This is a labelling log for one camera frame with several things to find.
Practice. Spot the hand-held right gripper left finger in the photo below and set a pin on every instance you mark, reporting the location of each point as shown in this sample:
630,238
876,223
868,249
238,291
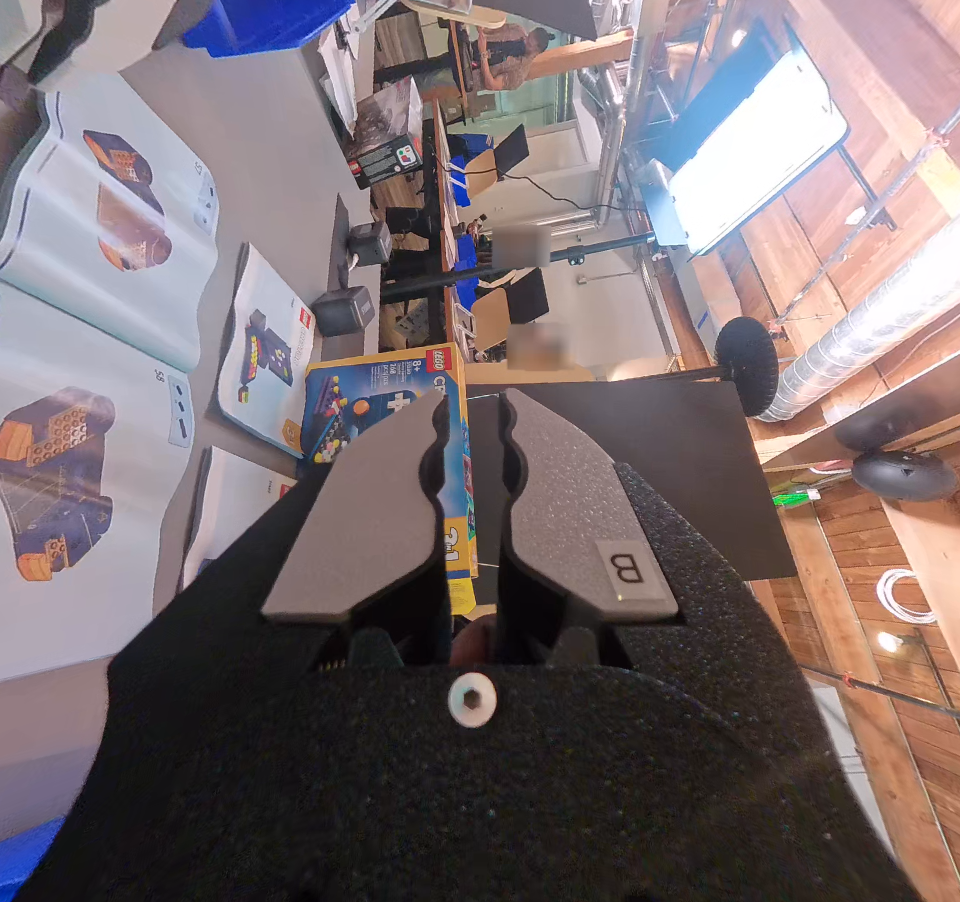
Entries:
367,519

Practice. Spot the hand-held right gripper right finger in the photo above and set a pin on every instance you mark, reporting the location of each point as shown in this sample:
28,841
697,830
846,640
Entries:
570,519

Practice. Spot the instruction booklet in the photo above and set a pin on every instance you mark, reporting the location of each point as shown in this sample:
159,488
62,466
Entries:
75,302

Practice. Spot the person's right hand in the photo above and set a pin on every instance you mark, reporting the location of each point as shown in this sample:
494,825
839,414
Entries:
472,639

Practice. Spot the toy brick set box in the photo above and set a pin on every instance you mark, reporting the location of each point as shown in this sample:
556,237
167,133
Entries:
375,384

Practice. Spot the booklet with arcade machine cover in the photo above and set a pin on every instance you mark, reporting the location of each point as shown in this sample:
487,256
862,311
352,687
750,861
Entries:
232,497

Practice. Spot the pale wooden board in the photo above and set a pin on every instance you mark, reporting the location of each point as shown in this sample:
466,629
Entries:
540,373

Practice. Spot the dark grey box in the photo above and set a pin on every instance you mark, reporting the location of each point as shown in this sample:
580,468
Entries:
345,311
369,242

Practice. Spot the black floor lamp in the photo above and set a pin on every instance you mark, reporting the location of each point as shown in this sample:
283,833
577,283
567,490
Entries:
746,366

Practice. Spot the booklet with toy computer cover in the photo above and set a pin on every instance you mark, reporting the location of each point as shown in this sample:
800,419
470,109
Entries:
270,294

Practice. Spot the dark printed carton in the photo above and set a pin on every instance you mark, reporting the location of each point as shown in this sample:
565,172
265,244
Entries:
386,144

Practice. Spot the black light stand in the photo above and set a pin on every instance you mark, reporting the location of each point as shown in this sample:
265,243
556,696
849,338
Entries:
525,266

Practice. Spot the black dome fixture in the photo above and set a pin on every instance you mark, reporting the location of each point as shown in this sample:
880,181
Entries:
904,476

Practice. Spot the ceiling spot light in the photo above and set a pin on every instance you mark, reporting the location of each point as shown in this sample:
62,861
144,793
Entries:
892,642

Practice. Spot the studio light panel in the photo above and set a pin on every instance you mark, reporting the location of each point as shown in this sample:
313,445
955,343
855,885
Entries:
757,152

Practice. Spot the blue plastic bin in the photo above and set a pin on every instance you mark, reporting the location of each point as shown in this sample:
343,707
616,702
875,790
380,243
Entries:
26,864

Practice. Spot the silver ventilation duct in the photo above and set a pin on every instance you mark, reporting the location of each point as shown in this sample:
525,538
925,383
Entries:
862,332

